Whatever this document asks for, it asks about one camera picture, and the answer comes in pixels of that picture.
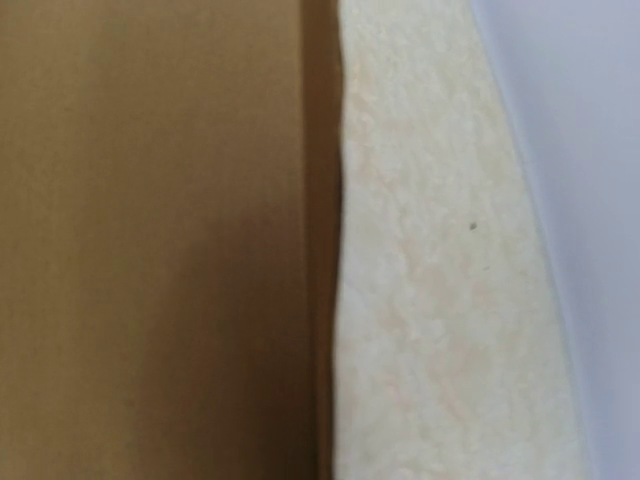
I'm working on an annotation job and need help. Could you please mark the brown cardboard box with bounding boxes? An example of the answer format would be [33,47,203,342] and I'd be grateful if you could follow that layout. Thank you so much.
[1,1,343,479]

